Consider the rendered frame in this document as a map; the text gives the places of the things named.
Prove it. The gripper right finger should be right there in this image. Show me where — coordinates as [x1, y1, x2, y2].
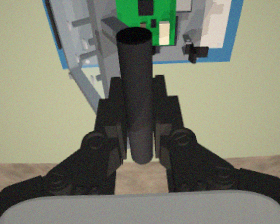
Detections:
[153, 75, 280, 205]

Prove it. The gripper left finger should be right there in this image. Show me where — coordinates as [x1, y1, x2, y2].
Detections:
[0, 77, 128, 217]

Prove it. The green circuit board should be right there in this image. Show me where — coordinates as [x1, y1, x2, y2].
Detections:
[116, 0, 176, 46]

